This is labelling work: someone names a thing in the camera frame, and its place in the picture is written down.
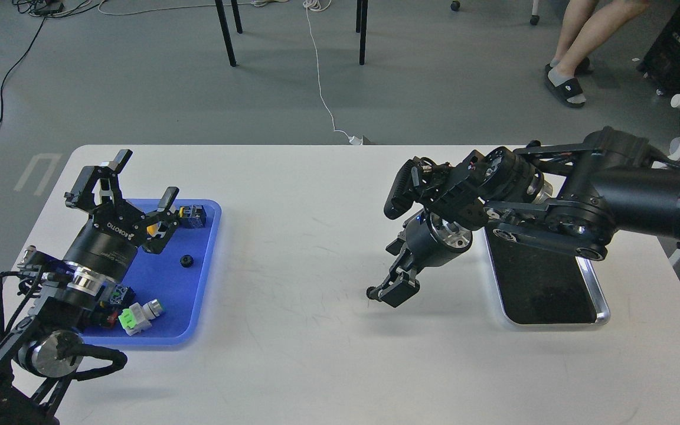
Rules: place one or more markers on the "black Robotiq image left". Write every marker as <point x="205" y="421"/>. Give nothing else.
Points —
<point x="115" y="231"/>

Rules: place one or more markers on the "black Robotiq image right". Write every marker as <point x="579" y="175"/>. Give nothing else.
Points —
<point x="426" y="240"/>

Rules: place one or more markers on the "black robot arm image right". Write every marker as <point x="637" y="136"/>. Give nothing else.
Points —
<point x="569" y="199"/>

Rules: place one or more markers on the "blue plastic tray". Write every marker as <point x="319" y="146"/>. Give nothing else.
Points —
<point x="161" y="276"/>

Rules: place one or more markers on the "silver metal tray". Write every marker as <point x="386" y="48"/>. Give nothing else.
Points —
<point x="538" y="288"/>

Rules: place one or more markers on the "red emergency stop button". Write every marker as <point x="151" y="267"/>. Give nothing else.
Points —
<point x="112" y="299"/>

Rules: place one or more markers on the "white power adapter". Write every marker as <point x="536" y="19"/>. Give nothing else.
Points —
<point x="359" y="141"/>

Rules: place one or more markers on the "black table leg left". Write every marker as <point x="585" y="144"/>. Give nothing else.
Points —
<point x="229" y="48"/>

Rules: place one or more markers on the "black table leg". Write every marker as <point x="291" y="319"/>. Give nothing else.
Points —
<point x="361" y="20"/>
<point x="229" y="48"/>

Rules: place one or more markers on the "black slipper near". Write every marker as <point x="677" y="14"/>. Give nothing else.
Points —
<point x="566" y="89"/>

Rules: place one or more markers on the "black slipper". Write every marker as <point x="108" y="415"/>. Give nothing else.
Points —
<point x="584" y="68"/>
<point x="566" y="89"/>

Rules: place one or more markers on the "black table leg right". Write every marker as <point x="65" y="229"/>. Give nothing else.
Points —
<point x="361" y="20"/>

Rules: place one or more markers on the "black slipper far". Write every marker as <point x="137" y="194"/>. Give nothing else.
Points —
<point x="584" y="68"/>

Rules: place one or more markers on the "person leg far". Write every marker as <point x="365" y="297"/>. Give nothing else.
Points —
<point x="576" y="15"/>

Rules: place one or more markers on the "person leg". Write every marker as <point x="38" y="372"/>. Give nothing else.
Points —
<point x="576" y="15"/>
<point x="598" y="29"/>

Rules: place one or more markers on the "person leg near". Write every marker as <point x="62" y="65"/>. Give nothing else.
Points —
<point x="598" y="29"/>

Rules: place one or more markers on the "yellow pushbutton switch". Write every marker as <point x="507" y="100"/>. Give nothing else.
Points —
<point x="152" y="230"/>

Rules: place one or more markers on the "white green selector switch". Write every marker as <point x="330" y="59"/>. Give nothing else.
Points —
<point x="137" y="318"/>

